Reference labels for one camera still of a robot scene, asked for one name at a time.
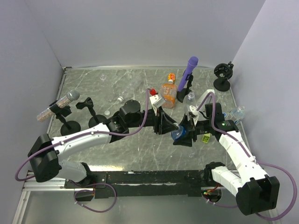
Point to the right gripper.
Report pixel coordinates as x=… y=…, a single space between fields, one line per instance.
x=189 y=125

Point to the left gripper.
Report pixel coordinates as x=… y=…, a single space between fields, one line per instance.
x=166 y=127

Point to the blue label water bottle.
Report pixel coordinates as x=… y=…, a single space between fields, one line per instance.
x=179 y=133

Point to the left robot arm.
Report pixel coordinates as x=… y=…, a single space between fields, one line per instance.
x=49 y=156

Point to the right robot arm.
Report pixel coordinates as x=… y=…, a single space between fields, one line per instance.
x=254 y=190

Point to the clear open bottle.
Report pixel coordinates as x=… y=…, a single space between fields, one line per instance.
x=189 y=100

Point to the orange drink bottle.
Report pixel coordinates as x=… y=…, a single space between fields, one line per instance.
x=169 y=91

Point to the small clear labelled bottle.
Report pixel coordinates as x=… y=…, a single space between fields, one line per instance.
x=238 y=113

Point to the green toy block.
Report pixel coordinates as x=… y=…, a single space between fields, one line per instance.
x=206 y=138

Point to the purple microphone stand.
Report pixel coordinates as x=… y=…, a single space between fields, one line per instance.
x=185 y=91

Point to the small white cap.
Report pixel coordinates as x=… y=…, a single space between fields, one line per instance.
x=107 y=113

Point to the purple microphone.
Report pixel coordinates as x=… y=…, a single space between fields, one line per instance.
x=191 y=65

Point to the black round clamp stand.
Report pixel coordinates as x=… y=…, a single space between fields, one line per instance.
x=223 y=72

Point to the empty black stand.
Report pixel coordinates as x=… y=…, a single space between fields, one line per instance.
x=96 y=118

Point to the black microphone stand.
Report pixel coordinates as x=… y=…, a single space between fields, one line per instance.
x=68 y=127

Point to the silver glitter microphone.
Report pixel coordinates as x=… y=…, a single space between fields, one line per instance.
x=71 y=96

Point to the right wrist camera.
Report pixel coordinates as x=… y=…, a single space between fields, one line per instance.
x=192 y=113

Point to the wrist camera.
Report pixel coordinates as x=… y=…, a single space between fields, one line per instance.
x=192 y=113
x=156 y=99

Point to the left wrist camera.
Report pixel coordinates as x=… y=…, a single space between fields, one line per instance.
x=156 y=99

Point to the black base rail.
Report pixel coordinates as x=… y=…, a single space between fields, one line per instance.
x=107 y=184

